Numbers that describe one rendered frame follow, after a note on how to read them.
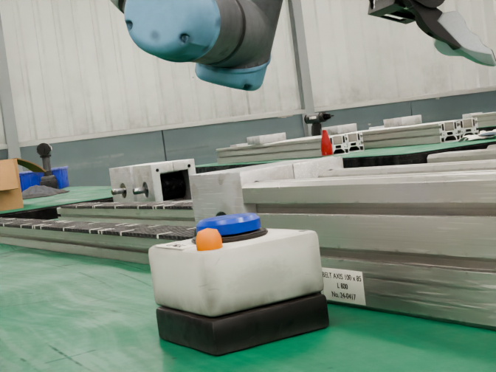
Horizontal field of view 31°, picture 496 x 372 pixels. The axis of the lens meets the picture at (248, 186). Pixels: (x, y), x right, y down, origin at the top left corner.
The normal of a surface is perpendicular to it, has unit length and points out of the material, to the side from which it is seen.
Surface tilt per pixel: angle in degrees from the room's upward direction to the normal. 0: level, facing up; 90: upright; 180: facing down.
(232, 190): 90
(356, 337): 0
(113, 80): 90
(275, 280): 90
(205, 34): 124
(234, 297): 90
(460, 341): 0
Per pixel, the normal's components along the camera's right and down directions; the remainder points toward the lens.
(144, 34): -0.36, 0.06
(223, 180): -0.86, 0.14
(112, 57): 0.40, 0.00
